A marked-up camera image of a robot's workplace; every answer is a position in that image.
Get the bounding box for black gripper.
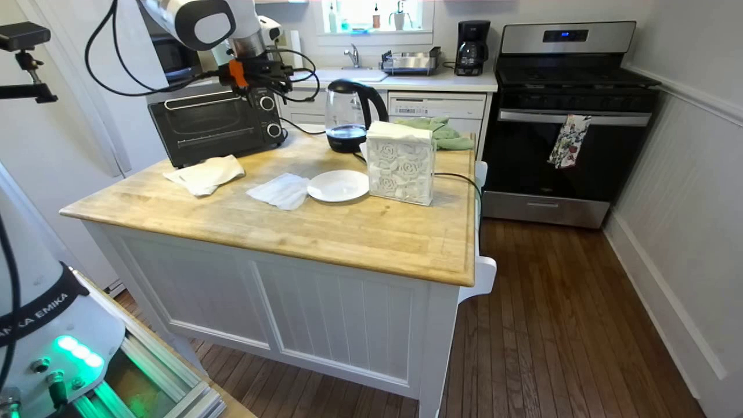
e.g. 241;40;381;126
219;54;294;95

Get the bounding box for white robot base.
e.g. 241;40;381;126
0;170;125;418

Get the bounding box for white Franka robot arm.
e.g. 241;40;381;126
138;0;294;93

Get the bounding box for black microwave on counter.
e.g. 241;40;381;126
154;36;199;83

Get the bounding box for black toaster oven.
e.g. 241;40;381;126
147;83;288;167

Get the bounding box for kitchen faucet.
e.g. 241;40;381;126
343;45;362;70

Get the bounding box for cream folded cloth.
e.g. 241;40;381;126
168;155;245;198

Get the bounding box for white paper napkin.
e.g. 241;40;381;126
248;175;310;211

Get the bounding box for white round plate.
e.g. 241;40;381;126
306;170;369;205

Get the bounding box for white counter cabinets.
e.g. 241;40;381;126
278;70;499;151

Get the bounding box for silver toaster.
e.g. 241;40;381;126
378;47;442;77

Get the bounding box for white paper towel block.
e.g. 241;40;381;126
364;122;437;205

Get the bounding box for white kitchen island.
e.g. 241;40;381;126
65;135;484;418

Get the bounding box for green cloth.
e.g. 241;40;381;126
400;118;475;151

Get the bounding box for black coffee maker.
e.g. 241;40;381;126
455;21;491;77

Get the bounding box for stainless steel black stove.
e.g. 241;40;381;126
484;21;659;228

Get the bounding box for patterned hanging dish towel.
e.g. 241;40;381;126
549;117;591;170

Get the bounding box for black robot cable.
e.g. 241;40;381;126
82;0;324;108

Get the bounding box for black camera on tripod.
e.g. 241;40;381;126
0;21;57;102

